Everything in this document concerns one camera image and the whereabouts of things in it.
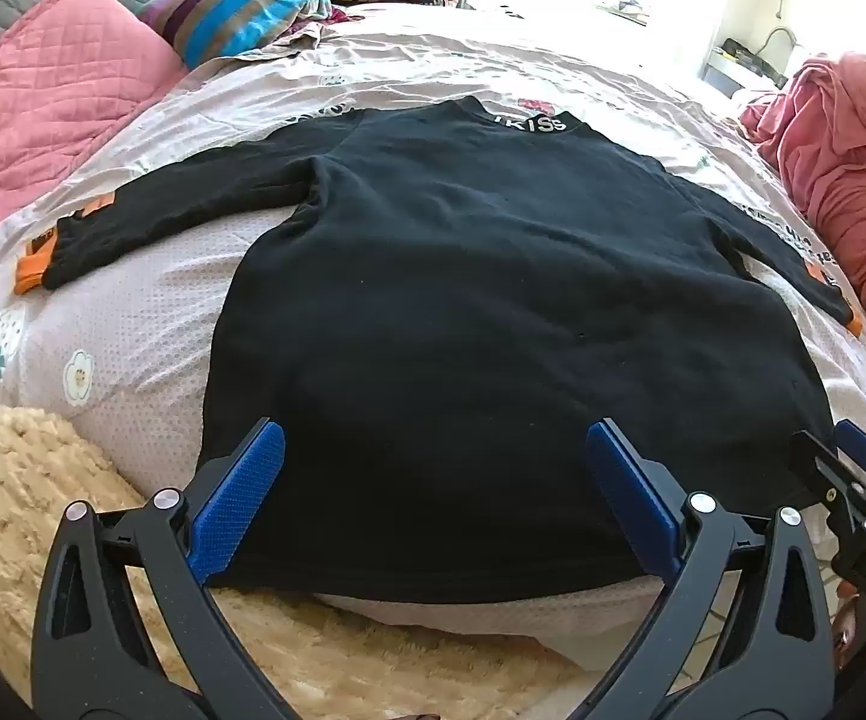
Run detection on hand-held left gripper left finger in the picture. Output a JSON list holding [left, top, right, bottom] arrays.
[[31, 417, 306, 720]]

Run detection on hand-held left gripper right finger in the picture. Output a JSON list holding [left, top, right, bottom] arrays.
[[575, 417, 835, 720]]

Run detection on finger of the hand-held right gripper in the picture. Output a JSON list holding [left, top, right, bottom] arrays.
[[835, 420, 866, 493], [790, 430, 866, 519]]

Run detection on black sweater with orange cuffs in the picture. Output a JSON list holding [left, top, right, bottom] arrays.
[[41, 96, 865, 607]]

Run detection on person's right hand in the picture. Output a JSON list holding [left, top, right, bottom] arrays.
[[832, 592, 863, 672]]

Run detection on printed pink bed cover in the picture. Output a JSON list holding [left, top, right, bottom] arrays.
[[0, 4, 866, 676]]

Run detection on fluffy beige rug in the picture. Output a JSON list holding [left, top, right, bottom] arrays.
[[0, 405, 599, 720]]

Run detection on heaped pink blanket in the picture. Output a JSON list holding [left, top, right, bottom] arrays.
[[740, 52, 866, 383]]

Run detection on white side table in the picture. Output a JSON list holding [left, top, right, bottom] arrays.
[[703, 37, 809, 95]]

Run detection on pink quilted pillow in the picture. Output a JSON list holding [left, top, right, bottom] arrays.
[[0, 0, 190, 263]]

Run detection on striped pillow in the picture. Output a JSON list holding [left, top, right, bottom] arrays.
[[136, 0, 336, 68]]

